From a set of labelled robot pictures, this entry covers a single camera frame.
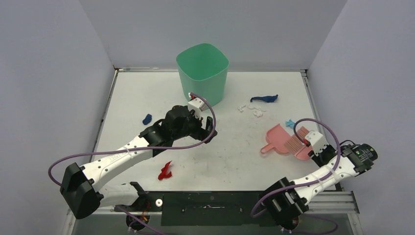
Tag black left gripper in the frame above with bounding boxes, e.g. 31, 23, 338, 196
172, 109, 216, 143

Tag pink hand brush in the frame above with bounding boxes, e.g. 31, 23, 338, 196
284, 127, 313, 161

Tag green plastic bin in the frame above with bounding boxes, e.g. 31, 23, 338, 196
176, 43, 230, 106

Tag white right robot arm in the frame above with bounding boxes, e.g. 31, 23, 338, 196
259, 143, 378, 225

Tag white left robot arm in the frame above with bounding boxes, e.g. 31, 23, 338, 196
60, 105, 217, 219

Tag white paper scraps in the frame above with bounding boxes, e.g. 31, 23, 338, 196
237, 103, 266, 118

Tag light blue paper scrap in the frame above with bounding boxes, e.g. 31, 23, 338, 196
285, 119, 295, 129

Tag pink plastic dustpan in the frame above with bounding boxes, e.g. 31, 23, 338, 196
260, 124, 291, 155

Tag small blue paper scrap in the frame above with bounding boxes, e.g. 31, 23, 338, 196
142, 114, 152, 125

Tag long blue paper scrap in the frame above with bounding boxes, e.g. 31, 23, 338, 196
250, 94, 278, 103

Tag red paper scrap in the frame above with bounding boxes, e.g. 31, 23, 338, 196
158, 161, 172, 181

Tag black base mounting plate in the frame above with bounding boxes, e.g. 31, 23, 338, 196
116, 191, 276, 227

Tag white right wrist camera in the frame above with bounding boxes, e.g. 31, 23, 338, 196
305, 131, 328, 156

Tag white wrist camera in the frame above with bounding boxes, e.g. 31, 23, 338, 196
305, 131, 328, 156
187, 93, 206, 112

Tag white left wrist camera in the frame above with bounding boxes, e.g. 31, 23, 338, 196
187, 93, 206, 112

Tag aluminium frame rail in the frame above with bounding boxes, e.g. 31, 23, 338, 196
63, 190, 359, 219

